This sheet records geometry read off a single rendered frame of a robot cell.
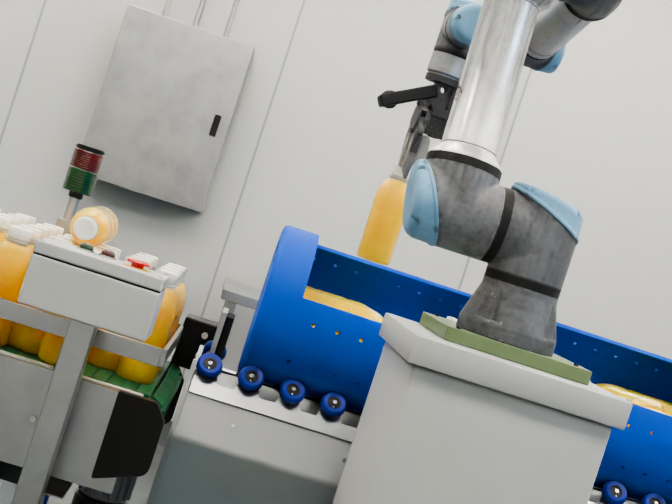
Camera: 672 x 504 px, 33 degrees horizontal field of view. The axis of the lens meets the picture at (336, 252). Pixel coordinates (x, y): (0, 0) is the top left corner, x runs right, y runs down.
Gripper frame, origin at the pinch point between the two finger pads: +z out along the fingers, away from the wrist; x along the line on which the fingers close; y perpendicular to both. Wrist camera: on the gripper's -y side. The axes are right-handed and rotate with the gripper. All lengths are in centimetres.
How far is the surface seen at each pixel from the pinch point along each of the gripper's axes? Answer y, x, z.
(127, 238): -58, 318, 69
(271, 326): -18.4, -33.2, 32.3
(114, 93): -83, 302, 6
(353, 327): -5.1, -34.2, 28.1
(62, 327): -51, -38, 42
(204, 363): -27, -30, 42
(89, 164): -60, 18, 19
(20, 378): -55, -41, 51
